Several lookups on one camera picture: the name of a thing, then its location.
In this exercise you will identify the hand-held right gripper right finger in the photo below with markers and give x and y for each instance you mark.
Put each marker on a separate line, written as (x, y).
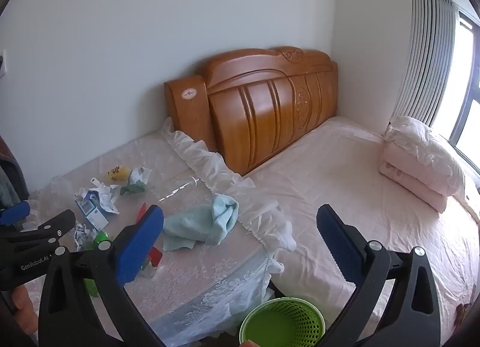
(337, 245)

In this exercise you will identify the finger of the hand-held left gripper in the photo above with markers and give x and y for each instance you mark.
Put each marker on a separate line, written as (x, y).
(48, 229)
(15, 212)

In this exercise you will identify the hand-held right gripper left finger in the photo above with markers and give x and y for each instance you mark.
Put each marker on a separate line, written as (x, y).
(140, 245)

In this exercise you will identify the red wrapper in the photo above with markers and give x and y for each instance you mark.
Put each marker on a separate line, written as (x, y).
(155, 257)

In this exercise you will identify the white paper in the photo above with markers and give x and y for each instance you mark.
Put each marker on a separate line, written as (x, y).
(107, 197)
(82, 236)

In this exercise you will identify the clear plastic bag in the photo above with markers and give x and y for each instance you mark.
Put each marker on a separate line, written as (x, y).
(56, 191)

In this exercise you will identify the green plastic item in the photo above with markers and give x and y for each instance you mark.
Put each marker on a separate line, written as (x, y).
(100, 236)

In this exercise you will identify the blue white carton box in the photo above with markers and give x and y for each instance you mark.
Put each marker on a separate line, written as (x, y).
(88, 207)

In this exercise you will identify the green white wrapper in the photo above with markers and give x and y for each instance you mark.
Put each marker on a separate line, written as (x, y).
(137, 178)

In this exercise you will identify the green plastic basket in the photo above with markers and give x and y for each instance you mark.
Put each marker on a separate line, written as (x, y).
(281, 324)

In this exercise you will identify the person's left hand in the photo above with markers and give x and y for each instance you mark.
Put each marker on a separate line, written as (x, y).
(26, 309)

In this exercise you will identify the dark clothing pile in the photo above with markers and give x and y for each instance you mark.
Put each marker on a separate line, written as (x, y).
(11, 178)

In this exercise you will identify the clear plastic bottle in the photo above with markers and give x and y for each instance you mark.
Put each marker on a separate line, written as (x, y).
(176, 191)

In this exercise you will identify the light blue towel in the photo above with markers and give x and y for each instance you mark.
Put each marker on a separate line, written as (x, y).
(202, 223)

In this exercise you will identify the yellow snack packet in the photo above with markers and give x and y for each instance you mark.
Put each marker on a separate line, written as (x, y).
(118, 173)

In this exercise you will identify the bed with pink sheet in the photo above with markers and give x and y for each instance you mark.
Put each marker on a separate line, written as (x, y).
(337, 167)

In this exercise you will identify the carved wooden headboard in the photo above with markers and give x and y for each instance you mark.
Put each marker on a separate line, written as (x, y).
(262, 107)

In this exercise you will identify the dark framed window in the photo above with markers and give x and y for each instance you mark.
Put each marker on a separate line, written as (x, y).
(468, 114)

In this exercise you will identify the grey vertical blinds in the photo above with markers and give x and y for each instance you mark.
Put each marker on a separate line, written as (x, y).
(423, 58)

